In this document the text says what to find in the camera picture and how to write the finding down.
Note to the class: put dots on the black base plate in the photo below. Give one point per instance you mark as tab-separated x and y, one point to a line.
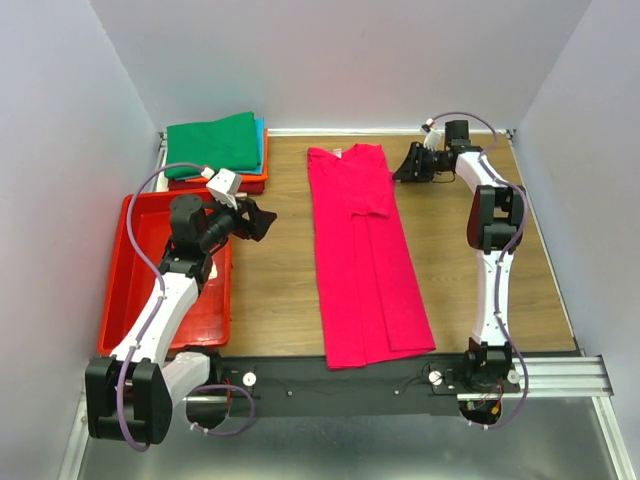
210	406

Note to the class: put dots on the folded green t shirt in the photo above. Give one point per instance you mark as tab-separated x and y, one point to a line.
215	145

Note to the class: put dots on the folded orange t shirt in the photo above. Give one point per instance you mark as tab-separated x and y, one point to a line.
263	174

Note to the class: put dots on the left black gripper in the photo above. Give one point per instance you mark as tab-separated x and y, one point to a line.
259	221

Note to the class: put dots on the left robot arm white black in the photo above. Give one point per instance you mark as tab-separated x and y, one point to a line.
132	392

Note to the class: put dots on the folded blue t shirt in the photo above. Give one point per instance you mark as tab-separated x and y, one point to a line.
259	150

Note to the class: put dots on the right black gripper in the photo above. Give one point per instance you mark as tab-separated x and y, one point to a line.
409	173

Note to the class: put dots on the pink t shirt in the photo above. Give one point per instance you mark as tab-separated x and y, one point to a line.
370	301

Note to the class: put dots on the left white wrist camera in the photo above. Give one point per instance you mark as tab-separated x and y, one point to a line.
223	185

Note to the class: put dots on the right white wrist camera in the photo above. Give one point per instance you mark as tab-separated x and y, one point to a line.
432	136

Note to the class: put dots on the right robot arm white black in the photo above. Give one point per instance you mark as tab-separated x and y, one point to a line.
497	219

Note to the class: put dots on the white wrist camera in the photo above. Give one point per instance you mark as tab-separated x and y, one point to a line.
432	136
223	185

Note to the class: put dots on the folded dark red t shirt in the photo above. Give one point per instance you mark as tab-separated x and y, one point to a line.
253	188

